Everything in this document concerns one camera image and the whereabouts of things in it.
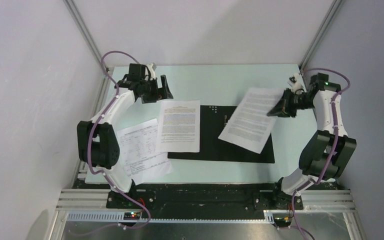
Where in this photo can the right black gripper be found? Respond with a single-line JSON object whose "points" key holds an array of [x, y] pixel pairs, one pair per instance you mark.
{"points": [[282, 108]]}

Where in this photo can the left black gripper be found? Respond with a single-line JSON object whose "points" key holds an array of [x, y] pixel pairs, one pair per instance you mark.
{"points": [[154, 97]]}

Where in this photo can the printed white paper sheet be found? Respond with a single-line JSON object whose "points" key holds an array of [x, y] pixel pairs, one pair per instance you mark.
{"points": [[179, 126]]}

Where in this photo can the red and black folder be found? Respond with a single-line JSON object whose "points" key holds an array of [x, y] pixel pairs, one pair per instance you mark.
{"points": [[214, 149]]}

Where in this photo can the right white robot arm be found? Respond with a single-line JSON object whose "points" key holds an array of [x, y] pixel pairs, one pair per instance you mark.
{"points": [[328, 151]]}

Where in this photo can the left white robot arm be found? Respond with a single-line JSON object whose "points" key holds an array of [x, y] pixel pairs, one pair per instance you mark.
{"points": [[97, 141]]}

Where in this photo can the white table form sheet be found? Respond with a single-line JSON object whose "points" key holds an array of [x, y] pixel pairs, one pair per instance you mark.
{"points": [[140, 160]]}

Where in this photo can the right controller board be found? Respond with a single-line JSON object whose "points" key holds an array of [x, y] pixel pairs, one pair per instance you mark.
{"points": [[282, 223]]}

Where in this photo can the controller board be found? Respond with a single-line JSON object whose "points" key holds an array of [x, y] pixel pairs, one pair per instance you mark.
{"points": [[131, 215], [282, 223]]}

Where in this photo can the left controller board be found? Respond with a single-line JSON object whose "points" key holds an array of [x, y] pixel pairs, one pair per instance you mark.
{"points": [[131, 215]]}

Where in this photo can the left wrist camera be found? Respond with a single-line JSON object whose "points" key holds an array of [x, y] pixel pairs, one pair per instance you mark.
{"points": [[150, 68]]}

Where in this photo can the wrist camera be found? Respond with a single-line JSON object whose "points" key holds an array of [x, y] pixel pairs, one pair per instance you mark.
{"points": [[150, 68], [295, 86]]}

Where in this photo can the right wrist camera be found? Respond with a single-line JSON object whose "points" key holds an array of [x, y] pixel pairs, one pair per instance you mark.
{"points": [[295, 86]]}

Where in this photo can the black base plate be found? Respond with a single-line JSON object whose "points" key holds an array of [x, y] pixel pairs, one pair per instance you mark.
{"points": [[212, 201]]}

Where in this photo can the left aluminium corner post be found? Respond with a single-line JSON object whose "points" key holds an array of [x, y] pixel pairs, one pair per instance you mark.
{"points": [[84, 31]]}

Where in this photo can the aluminium corner post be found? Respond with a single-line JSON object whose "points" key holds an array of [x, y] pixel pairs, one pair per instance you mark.
{"points": [[84, 31], [328, 20]]}

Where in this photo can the right aluminium corner post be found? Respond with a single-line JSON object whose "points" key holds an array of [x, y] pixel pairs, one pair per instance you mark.
{"points": [[328, 20]]}

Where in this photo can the aluminium frame rail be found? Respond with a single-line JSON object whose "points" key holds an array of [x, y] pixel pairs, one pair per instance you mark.
{"points": [[328, 213]]}

